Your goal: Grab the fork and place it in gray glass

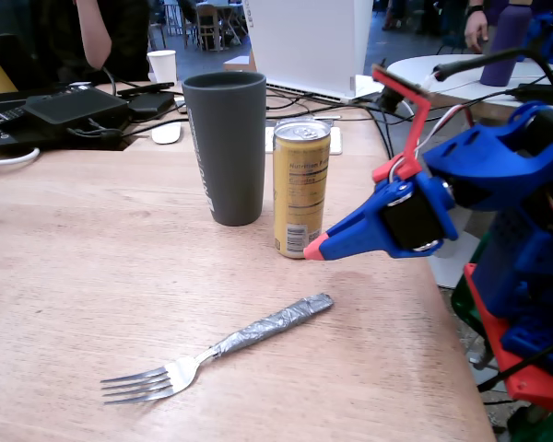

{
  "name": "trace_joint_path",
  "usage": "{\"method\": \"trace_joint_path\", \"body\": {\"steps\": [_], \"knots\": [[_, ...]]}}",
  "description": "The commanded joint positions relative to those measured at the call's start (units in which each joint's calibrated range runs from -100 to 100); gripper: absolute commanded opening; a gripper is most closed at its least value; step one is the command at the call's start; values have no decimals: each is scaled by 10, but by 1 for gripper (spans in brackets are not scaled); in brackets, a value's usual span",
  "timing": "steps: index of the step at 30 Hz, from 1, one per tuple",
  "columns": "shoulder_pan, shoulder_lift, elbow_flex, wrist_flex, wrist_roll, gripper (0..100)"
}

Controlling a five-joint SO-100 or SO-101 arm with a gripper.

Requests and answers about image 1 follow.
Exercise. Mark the yellow drink can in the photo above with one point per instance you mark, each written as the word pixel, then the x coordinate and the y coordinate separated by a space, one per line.
pixel 299 184

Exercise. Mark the black flat console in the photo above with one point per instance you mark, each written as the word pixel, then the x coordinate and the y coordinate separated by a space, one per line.
pixel 9 119

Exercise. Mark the wooden chair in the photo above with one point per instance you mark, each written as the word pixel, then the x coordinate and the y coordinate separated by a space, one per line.
pixel 207 27

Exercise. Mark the bystander with wristwatch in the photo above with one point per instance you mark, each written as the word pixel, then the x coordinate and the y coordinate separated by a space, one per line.
pixel 475 27

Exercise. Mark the red wrist camera mount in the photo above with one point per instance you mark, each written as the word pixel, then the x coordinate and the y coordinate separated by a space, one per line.
pixel 403 170

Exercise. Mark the round white table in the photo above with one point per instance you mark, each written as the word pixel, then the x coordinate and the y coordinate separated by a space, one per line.
pixel 424 69

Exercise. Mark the red robot base plate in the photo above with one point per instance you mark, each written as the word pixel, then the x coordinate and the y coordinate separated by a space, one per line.
pixel 530 387

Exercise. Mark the black power adapter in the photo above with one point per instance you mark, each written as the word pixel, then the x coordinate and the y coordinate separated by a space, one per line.
pixel 149 105
pixel 534 94

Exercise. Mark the person in black shirt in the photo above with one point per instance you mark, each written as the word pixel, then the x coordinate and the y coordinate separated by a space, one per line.
pixel 120 27

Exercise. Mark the white paper cup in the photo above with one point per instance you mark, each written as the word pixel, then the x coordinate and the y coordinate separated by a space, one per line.
pixel 162 66

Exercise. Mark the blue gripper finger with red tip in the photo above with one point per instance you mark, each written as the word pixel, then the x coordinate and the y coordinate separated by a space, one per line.
pixel 366 207
pixel 355 239

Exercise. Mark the blue gripper body with servo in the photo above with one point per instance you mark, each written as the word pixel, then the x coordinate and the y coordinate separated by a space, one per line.
pixel 407 222

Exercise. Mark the black box device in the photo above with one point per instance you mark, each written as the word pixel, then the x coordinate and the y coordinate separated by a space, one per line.
pixel 74 106

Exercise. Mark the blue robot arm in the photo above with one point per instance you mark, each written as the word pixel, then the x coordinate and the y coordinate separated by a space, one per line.
pixel 550 32
pixel 488 161

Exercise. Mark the white computer mouse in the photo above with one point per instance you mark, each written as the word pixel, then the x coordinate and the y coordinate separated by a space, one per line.
pixel 166 134

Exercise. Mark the tall gray tumbler glass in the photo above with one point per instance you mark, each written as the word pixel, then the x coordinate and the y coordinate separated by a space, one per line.
pixel 230 152

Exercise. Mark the purple bottle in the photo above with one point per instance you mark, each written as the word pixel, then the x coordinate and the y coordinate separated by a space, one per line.
pixel 507 46

